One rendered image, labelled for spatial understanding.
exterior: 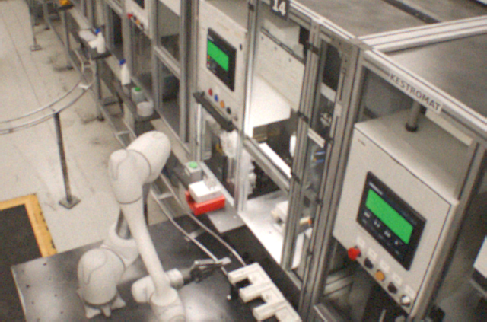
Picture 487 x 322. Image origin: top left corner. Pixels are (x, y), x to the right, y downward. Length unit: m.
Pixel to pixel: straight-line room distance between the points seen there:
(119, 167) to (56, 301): 0.89
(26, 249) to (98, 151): 1.20
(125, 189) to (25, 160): 2.77
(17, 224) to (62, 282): 1.44
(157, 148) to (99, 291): 0.71
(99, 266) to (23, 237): 1.64
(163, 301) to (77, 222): 1.94
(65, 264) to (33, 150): 2.16
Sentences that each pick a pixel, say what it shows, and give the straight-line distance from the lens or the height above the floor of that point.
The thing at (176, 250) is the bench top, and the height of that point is 0.68.
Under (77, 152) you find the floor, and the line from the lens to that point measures 4.71.
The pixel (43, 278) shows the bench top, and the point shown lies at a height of 0.68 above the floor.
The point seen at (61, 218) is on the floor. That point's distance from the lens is 4.08.
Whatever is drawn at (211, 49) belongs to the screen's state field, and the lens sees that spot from 2.43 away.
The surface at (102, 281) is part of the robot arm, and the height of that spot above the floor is 0.88.
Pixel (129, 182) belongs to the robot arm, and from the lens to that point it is 2.00.
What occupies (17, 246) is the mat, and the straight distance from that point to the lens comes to 3.93.
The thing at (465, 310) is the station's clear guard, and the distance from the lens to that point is 1.66.
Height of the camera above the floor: 2.67
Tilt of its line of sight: 34 degrees down
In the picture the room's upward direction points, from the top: 4 degrees clockwise
